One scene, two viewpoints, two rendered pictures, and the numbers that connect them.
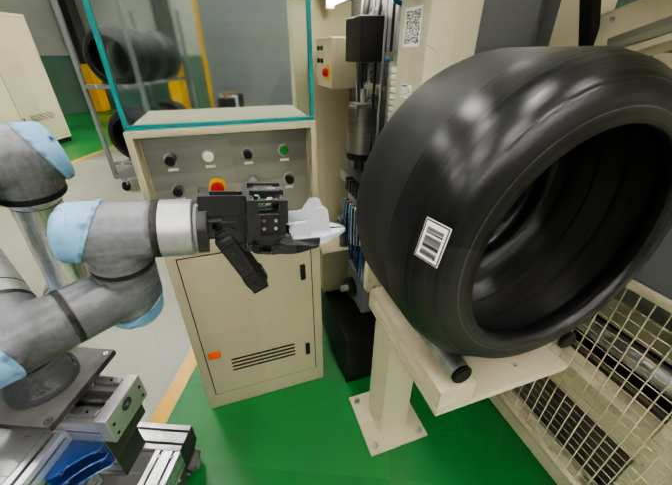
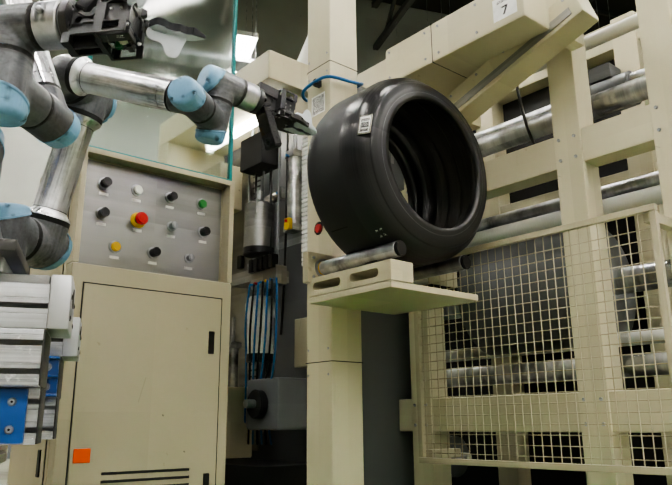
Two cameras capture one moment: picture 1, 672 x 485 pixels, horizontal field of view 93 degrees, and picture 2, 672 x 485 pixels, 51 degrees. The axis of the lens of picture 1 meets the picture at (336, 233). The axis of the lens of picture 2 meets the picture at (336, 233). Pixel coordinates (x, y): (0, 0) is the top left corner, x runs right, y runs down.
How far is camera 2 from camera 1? 175 cm
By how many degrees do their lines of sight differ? 50
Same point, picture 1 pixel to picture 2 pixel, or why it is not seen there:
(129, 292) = (225, 111)
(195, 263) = (102, 292)
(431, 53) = not seen: hidden behind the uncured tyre
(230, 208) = (272, 92)
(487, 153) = (379, 93)
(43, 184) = (103, 110)
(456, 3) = (343, 92)
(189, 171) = (116, 199)
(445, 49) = not seen: hidden behind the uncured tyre
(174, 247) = (252, 94)
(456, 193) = (370, 106)
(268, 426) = not seen: outside the picture
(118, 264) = (229, 92)
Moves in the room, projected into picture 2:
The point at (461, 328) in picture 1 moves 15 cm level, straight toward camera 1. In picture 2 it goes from (390, 186) to (387, 167)
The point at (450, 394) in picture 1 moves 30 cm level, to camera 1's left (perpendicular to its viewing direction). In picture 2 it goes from (397, 264) to (292, 255)
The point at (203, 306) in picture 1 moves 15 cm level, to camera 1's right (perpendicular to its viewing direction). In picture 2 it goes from (93, 358) to (145, 359)
